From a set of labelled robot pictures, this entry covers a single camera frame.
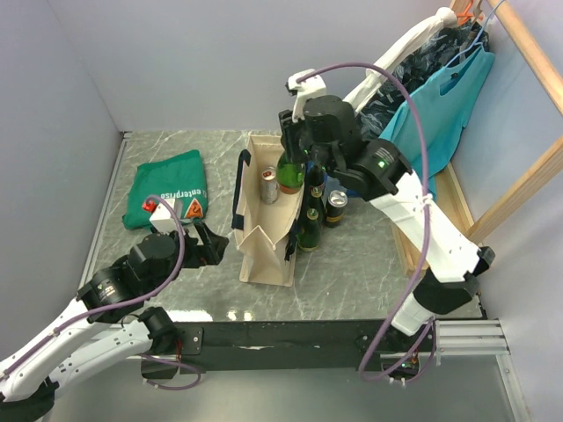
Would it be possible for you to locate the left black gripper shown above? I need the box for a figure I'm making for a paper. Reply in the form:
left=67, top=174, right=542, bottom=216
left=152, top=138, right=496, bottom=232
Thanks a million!
left=147, top=219, right=229, bottom=295

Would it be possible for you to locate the red cap cola bottle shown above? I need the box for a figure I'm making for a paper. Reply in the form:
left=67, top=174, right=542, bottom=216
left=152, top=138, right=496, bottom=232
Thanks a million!
left=307, top=163, right=325, bottom=193

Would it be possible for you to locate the green glass bottle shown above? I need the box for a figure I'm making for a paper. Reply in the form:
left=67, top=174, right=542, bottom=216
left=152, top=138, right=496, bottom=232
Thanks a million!
left=297, top=208, right=321, bottom=252
left=276, top=151, right=305, bottom=194
left=305, top=185, right=325, bottom=222

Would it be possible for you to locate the silver top can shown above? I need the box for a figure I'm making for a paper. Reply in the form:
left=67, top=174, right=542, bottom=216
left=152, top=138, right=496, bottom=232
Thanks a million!
left=324, top=190, right=348, bottom=228

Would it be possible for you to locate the red top drink can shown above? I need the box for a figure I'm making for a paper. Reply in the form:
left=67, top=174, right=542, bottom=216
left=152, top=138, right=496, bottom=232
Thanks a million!
left=260, top=166, right=278, bottom=204

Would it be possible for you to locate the beige canvas tote bag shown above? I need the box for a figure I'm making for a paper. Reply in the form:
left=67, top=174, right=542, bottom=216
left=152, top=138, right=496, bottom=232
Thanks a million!
left=231, top=135, right=304, bottom=287

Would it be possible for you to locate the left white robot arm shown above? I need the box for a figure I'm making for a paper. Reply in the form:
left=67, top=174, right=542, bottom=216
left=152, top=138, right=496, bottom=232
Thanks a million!
left=1, top=223, right=229, bottom=421

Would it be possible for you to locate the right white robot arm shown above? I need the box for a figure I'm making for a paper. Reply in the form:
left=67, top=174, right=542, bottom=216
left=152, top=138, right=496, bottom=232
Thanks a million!
left=278, top=95, right=495, bottom=350

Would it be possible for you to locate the green folded t-shirt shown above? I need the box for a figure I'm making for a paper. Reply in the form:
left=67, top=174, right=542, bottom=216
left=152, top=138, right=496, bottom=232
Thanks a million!
left=121, top=149, right=208, bottom=230

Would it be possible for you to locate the white hanging garment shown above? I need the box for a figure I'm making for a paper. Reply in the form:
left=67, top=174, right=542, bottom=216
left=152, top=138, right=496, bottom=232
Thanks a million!
left=344, top=7, right=457, bottom=113

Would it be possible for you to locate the turquoise hanging t-shirt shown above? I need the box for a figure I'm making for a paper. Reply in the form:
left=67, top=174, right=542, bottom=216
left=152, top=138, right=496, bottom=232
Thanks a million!
left=379, top=47, right=495, bottom=195

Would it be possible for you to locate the wooden clothes rack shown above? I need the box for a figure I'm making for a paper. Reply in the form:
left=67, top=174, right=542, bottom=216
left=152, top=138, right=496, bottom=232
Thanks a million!
left=389, top=0, right=563, bottom=277

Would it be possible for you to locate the dark patterned hanging garment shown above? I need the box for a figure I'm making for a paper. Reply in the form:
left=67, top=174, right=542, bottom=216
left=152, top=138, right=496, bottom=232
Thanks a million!
left=356, top=23, right=489, bottom=139

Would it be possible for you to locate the blue clothes hanger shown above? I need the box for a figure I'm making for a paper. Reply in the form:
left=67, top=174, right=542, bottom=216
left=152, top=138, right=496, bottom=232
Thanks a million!
left=444, top=0, right=504, bottom=68

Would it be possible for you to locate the orange clothes hanger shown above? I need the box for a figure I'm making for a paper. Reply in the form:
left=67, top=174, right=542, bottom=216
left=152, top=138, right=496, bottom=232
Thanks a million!
left=450, top=0, right=482, bottom=25

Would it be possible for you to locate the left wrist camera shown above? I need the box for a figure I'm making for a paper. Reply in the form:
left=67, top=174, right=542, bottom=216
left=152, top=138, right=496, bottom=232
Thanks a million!
left=143, top=199, right=183, bottom=234

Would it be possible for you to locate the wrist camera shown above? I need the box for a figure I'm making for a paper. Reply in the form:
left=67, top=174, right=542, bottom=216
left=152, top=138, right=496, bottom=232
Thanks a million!
left=286, top=69, right=326, bottom=123
left=143, top=199, right=183, bottom=234

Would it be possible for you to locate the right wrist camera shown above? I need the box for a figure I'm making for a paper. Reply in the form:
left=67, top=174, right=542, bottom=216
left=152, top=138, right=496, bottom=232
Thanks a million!
left=286, top=69, right=326, bottom=123

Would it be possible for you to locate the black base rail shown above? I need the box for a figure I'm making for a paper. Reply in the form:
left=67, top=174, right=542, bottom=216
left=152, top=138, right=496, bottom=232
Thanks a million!
left=140, top=319, right=435, bottom=379

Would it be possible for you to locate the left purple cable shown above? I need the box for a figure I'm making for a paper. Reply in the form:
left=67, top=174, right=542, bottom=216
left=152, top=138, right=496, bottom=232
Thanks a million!
left=0, top=193, right=206, bottom=392

